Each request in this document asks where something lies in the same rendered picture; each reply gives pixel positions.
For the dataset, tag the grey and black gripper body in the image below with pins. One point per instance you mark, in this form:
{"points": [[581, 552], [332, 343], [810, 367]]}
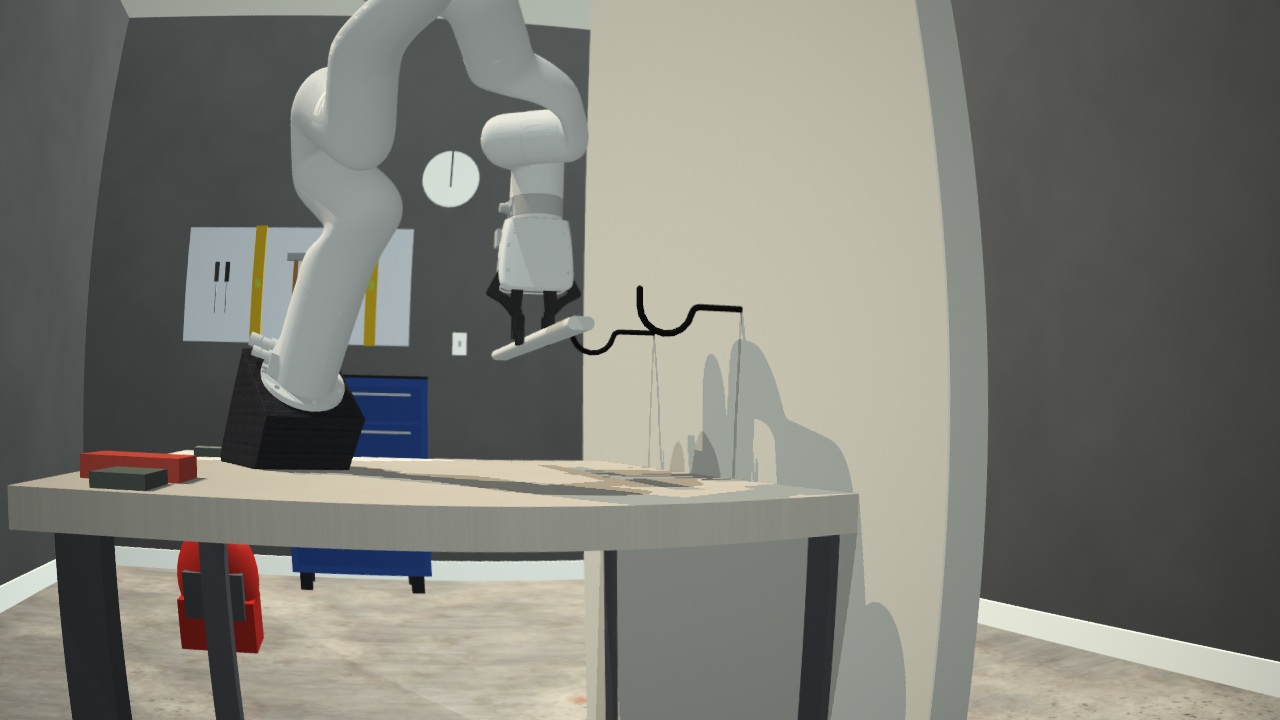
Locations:
{"points": [[535, 252]]}

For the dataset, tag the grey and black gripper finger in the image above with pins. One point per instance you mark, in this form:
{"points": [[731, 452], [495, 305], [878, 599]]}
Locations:
{"points": [[553, 305], [512, 306]]}

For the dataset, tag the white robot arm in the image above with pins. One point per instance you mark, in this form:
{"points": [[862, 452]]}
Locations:
{"points": [[360, 209]]}

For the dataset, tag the red rectangular block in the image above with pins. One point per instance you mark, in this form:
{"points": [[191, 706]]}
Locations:
{"points": [[181, 468]]}

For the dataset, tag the grey wall panel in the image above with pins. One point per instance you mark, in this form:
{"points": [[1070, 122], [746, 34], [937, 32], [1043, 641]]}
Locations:
{"points": [[812, 162]]}

